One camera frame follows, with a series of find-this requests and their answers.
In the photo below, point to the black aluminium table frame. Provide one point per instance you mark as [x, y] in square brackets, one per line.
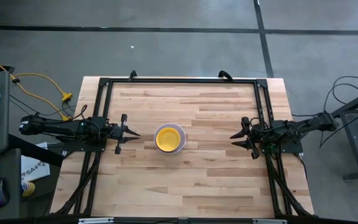
[264, 96]

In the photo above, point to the large white bowl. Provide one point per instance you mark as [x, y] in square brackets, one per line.
[183, 138]

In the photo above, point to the yellow cup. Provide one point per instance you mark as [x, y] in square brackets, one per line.
[28, 188]

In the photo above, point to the silver rail bracket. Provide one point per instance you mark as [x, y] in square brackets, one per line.
[269, 221]
[95, 221]

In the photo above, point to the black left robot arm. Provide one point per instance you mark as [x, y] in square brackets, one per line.
[57, 126]

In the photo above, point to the black desk leg beam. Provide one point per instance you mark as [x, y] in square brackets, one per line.
[36, 151]

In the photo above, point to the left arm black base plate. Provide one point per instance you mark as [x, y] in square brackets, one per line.
[79, 146]

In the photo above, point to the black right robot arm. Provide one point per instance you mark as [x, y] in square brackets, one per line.
[303, 126]

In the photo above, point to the black side table frame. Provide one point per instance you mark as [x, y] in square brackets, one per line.
[357, 137]

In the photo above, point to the white printed paper sheet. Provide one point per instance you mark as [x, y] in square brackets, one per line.
[34, 169]

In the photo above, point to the yellow plastic bowl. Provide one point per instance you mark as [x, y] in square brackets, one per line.
[168, 139]

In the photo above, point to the grey desk surface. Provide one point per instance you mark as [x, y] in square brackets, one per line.
[11, 174]

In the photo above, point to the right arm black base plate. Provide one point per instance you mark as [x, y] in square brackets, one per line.
[286, 148]

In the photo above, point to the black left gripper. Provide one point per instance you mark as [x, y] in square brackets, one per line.
[120, 133]

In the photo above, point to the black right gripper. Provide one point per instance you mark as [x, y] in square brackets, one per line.
[253, 137]

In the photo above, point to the black gantry beam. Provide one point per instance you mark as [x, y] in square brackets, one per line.
[213, 221]

